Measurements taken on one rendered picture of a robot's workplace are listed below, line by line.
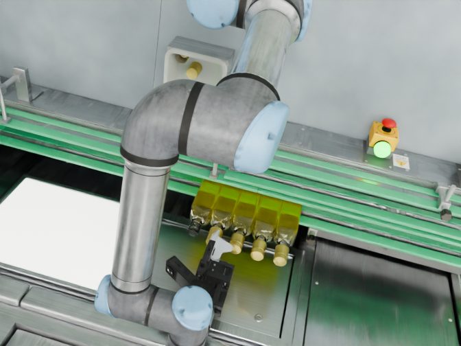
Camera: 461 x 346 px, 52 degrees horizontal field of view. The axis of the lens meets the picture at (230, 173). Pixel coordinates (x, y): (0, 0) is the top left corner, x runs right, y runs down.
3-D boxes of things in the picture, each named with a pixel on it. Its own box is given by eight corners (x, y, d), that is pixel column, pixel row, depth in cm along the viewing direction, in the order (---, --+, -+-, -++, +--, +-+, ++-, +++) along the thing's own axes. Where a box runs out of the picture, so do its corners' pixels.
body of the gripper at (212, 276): (230, 282, 116) (218, 323, 106) (197, 272, 116) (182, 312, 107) (236, 261, 111) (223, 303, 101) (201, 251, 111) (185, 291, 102)
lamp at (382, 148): (371, 151, 132) (371, 157, 129) (376, 138, 129) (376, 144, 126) (387, 155, 131) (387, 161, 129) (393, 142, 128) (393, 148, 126)
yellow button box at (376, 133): (365, 139, 138) (365, 154, 132) (374, 118, 134) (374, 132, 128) (389, 145, 138) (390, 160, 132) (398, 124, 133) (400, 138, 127)
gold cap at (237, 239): (230, 240, 123) (226, 252, 120) (232, 231, 121) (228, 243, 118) (243, 244, 123) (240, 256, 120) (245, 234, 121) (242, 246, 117)
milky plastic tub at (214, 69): (170, 104, 146) (160, 118, 140) (175, 35, 132) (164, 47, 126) (224, 117, 145) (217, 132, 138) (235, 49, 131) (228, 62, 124)
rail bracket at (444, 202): (431, 187, 128) (435, 220, 117) (442, 165, 123) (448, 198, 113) (445, 190, 127) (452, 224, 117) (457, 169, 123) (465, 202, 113)
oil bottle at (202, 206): (208, 178, 144) (186, 224, 127) (210, 163, 140) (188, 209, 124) (226, 182, 143) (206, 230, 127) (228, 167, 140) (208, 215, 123)
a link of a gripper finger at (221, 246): (237, 235, 119) (226, 268, 113) (214, 229, 119) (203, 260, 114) (238, 229, 116) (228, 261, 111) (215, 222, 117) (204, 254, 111)
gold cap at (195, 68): (191, 60, 134) (186, 66, 131) (203, 63, 134) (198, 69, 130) (189, 71, 136) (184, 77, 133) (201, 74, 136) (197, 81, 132)
